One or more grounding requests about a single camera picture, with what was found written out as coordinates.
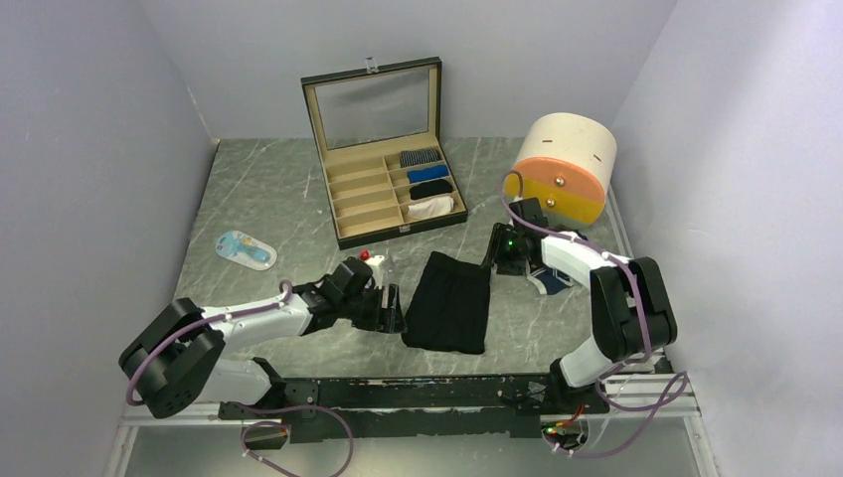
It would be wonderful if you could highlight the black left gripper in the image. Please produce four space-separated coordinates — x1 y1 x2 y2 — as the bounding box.
339 281 407 333

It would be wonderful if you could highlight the black underwear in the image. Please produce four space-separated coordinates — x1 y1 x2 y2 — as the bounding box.
402 251 491 355

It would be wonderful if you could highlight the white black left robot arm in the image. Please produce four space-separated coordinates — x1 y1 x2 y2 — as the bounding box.
118 255 406 419

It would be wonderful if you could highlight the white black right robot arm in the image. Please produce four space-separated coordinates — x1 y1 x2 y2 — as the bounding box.
488 198 678 412

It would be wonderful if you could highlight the navy white underwear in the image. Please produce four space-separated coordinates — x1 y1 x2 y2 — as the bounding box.
525 233 577 295

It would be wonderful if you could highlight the white rolled cloth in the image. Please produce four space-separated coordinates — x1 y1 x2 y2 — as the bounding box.
407 195 454 221

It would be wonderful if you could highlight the black rolled cloth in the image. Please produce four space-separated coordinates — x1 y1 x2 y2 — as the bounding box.
409 179 454 201

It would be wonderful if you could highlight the blue rolled cloth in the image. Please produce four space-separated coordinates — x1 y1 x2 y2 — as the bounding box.
407 164 449 184

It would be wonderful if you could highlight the round cream drawer cabinet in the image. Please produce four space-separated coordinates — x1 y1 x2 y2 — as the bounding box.
505 112 617 230

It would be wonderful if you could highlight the striped rolled cloth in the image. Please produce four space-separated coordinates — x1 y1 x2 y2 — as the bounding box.
399 148 440 168

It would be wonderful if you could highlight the black beige organizer box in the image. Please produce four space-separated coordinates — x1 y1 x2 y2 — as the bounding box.
300 57 467 249

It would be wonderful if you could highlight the blue packaged item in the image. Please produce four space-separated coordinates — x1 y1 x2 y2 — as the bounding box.
215 231 277 271

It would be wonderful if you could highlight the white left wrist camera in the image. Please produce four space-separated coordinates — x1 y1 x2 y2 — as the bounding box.
359 249 395 287

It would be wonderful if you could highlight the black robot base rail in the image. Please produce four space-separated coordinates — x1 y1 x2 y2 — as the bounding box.
218 373 608 443

